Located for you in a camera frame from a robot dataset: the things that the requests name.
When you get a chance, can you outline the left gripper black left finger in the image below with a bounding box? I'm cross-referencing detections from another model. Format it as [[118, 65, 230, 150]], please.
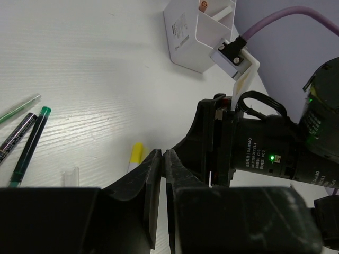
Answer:
[[1, 149, 162, 253]]

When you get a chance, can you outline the white divided organizer box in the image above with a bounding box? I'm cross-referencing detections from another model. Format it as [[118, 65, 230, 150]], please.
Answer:
[[163, 0, 236, 73]]

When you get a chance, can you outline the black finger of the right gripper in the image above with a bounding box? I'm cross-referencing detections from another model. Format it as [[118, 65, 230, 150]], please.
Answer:
[[173, 99, 215, 183]]

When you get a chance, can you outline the white marker tan cap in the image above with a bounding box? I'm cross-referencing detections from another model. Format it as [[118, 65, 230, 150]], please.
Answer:
[[212, 6, 233, 21]]

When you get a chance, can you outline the white marker pale yellow cap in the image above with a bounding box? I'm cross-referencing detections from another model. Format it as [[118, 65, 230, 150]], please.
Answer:
[[141, 145, 150, 162]]

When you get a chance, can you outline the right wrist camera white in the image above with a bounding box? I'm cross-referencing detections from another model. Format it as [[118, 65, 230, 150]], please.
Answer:
[[209, 36, 260, 111]]

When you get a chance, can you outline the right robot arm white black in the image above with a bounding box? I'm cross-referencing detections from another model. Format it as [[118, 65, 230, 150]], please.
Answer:
[[164, 58, 338, 253]]

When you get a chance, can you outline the dark green capped pen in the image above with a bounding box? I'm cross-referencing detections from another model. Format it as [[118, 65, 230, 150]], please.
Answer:
[[8, 106, 51, 188]]

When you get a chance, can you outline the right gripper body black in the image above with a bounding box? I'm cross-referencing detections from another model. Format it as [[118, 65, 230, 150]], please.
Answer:
[[209, 92, 301, 186]]

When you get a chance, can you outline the black patterned pen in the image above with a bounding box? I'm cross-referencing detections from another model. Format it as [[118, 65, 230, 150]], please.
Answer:
[[1, 113, 38, 164]]

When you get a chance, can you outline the clear green gel pen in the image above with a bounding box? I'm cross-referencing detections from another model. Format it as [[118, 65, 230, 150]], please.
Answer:
[[1, 94, 41, 124]]

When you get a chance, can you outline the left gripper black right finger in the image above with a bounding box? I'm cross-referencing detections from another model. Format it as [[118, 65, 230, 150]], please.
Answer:
[[163, 150, 322, 253]]

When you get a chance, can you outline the clear pen cap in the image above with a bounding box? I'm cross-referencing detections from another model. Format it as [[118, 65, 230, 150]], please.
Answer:
[[62, 167, 79, 187]]

